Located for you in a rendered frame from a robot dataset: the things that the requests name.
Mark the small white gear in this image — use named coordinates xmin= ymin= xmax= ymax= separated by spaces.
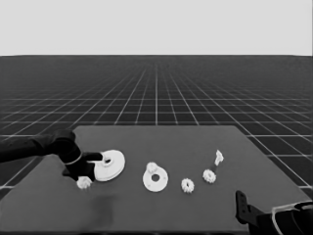
xmin=201 ymin=168 xmax=217 ymax=184
xmin=146 ymin=162 xmax=159 ymax=174
xmin=75 ymin=175 xmax=94 ymax=191
xmin=180 ymin=177 xmax=196 ymax=194

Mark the large thick white disc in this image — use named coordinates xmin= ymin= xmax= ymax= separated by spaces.
xmin=92 ymin=149 xmax=126 ymax=183

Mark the small white T-shaped piece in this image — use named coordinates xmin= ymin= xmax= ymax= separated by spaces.
xmin=213 ymin=149 xmax=225 ymax=166

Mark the white round carrier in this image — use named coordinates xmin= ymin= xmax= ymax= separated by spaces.
xmin=142 ymin=163 xmax=169 ymax=193

